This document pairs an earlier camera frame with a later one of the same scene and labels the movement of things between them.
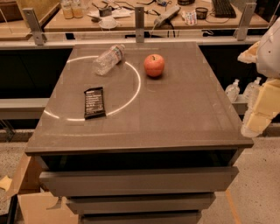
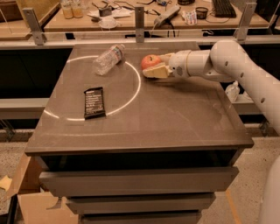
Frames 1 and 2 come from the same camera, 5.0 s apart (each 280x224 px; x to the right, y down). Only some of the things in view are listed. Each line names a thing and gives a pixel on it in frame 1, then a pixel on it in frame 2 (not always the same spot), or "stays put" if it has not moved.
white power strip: x=158 y=21 stays put
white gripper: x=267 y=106 to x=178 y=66
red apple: x=154 y=65 stays put
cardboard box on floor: x=38 y=206 stays put
